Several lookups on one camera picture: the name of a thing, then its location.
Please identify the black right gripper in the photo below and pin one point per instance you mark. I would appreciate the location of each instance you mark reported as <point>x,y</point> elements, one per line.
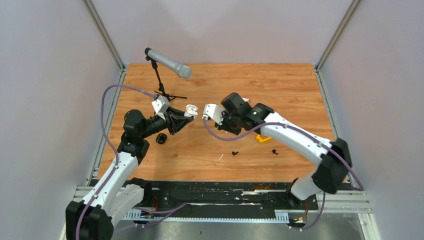
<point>223,127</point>

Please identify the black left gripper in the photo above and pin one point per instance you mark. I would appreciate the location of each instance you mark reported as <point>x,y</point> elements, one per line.
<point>175,120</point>

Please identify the white gold earbud charging case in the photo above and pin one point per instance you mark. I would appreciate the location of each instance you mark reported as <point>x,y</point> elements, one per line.
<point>191,111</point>

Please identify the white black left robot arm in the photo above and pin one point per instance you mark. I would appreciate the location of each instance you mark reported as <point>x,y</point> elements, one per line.
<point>97,214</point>

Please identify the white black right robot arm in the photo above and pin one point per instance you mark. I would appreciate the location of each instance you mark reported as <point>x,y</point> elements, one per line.
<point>331,157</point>

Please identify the black earbud case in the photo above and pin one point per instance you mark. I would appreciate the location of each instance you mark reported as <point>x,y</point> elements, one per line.
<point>161,138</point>

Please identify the yellow triangular plastic piece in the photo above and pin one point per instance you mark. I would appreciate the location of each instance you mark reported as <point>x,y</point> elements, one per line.
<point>262,138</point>

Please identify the grey microphone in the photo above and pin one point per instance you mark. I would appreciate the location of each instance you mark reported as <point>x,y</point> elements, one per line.
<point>182,70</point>

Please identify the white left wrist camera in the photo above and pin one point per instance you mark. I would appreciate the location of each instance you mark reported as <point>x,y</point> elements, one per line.
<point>160,106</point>

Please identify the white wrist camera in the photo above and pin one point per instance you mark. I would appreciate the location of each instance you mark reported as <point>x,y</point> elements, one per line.
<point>213,112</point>
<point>160,106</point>

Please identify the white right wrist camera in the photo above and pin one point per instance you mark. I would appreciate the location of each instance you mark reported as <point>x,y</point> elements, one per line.
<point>213,112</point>

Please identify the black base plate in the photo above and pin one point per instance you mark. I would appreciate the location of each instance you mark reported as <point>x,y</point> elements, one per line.
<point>223,200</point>

